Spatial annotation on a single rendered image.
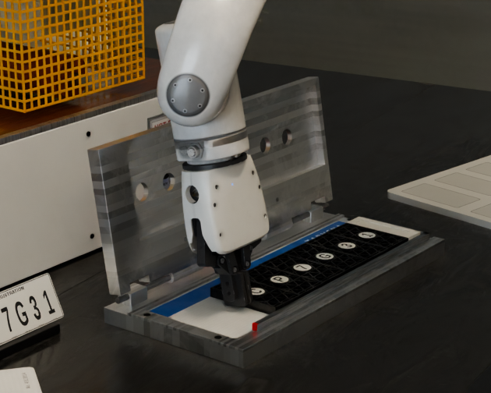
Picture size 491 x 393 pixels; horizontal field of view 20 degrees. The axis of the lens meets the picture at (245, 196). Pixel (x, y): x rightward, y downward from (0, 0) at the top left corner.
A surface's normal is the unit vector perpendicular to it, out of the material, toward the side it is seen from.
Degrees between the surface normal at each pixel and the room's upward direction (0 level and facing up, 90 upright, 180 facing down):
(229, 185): 76
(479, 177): 0
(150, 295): 0
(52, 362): 0
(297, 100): 81
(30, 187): 90
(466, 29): 90
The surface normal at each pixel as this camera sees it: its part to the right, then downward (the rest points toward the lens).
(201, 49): -0.11, 0.09
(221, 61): 0.33, 0.29
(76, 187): 0.79, 0.19
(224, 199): 0.72, 0.00
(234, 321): 0.00, -0.95
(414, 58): -0.49, 0.28
